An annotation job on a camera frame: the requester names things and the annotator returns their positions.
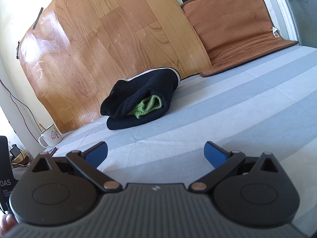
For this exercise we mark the striped light blue bedsheet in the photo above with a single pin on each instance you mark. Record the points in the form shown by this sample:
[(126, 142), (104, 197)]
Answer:
[(267, 105)]

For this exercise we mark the black device box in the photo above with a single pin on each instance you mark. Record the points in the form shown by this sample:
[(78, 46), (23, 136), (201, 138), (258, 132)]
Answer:
[(7, 179)]

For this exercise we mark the wood pattern vinyl mat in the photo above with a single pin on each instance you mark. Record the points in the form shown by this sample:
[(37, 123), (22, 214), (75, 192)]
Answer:
[(79, 49)]

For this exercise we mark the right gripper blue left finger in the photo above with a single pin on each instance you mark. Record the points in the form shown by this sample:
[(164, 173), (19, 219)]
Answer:
[(86, 164)]

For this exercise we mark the brown perforated cushion mat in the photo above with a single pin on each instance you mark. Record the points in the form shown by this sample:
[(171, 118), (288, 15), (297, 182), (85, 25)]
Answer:
[(233, 32)]

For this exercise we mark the dark smartphone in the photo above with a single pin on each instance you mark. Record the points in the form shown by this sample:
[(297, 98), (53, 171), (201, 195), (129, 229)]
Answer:
[(52, 151)]

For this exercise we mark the green knit sweater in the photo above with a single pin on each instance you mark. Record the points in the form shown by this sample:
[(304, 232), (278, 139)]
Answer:
[(147, 105)]

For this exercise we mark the person's right hand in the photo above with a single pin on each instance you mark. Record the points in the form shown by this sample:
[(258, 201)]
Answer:
[(8, 221)]

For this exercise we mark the white enamel mug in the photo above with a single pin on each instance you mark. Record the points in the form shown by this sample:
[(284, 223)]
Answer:
[(50, 137)]

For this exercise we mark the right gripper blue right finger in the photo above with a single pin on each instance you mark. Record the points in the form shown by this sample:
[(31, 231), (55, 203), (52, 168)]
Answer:
[(225, 163)]

